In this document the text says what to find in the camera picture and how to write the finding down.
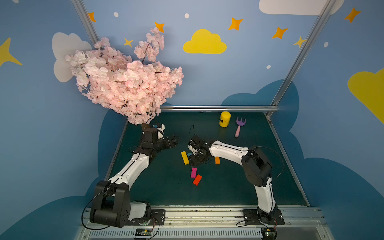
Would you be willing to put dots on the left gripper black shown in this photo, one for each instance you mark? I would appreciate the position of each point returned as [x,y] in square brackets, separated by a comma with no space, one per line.
[169,142]

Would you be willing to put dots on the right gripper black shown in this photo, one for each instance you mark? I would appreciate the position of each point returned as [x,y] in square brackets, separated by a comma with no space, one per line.
[196,154]

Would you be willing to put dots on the orange block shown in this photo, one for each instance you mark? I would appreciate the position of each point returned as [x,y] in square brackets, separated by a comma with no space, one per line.
[217,160]

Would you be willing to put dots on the long yellow block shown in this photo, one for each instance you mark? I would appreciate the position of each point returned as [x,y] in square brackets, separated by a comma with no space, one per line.
[185,158]

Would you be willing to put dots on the magenta block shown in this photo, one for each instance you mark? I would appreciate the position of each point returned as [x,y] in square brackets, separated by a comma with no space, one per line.
[194,173]

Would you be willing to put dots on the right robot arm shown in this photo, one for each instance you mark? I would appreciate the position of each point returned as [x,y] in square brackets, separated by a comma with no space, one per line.
[256,165]

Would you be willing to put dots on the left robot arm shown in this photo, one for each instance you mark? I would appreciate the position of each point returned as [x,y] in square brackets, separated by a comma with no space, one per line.
[111,205]

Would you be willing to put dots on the red block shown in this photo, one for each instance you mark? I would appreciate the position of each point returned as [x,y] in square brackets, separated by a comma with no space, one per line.
[197,180]

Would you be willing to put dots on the yellow cylindrical bottle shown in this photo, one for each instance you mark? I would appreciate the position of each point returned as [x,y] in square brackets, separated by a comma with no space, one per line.
[224,119]

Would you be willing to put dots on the purple pink toy fork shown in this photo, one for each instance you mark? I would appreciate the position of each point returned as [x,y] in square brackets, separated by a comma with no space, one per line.
[240,122]

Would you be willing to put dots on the pink cherry blossom tree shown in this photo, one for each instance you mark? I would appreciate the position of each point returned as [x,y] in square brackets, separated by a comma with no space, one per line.
[133,88]

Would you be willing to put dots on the left circuit board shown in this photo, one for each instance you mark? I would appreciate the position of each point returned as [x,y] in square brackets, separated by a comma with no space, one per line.
[143,233]

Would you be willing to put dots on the circuit board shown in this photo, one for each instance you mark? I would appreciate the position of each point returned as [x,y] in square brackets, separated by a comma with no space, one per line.
[268,234]
[143,233]

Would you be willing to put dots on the right circuit board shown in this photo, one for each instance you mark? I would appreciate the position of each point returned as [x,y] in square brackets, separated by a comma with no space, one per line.
[268,234]

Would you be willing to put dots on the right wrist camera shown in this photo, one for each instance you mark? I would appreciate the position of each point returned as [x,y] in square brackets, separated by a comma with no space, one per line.
[193,147]

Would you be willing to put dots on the aluminium frame rail back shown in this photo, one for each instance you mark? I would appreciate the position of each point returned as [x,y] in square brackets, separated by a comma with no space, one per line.
[252,109]

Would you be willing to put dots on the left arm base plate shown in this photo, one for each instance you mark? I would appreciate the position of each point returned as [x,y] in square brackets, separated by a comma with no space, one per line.
[155,217]

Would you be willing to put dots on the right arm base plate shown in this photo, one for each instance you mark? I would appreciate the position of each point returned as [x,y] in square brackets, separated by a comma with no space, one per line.
[258,217]

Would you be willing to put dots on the aluminium front rail bed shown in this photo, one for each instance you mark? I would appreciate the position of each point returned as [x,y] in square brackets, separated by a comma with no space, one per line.
[217,223]

